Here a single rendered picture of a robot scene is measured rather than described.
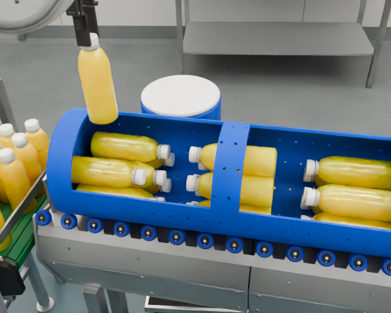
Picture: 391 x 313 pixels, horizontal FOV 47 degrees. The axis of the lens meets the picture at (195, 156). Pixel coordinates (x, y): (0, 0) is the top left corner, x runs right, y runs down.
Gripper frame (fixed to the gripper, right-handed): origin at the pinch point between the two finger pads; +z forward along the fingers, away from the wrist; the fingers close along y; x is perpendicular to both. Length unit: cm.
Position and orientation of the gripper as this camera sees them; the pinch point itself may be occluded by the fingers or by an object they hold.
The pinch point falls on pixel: (85, 26)
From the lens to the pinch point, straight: 103.2
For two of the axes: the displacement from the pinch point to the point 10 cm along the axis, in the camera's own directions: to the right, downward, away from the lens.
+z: 0.2, 7.9, 6.2
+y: 2.0, -6.1, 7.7
